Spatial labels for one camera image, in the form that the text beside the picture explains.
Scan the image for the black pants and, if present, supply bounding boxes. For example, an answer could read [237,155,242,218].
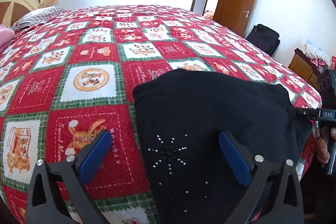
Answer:
[133,69,312,223]

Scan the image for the person right hand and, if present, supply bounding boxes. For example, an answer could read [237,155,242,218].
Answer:
[315,127,330,164]

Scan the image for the wooden cabinet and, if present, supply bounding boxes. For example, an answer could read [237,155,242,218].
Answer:
[288,48,321,92]

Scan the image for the black bag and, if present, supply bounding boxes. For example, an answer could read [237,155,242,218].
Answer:
[245,24,280,57]

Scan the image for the red christmas patchwork bedspread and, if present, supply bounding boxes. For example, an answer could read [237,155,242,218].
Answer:
[1,6,321,223]

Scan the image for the pink pillow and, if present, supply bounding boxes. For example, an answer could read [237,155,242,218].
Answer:
[0,24,15,48]

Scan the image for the grey striped pillow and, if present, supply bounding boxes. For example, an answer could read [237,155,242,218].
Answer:
[10,6,65,32]

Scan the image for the cream wooden headboard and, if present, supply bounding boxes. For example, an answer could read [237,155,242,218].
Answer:
[0,0,40,27]

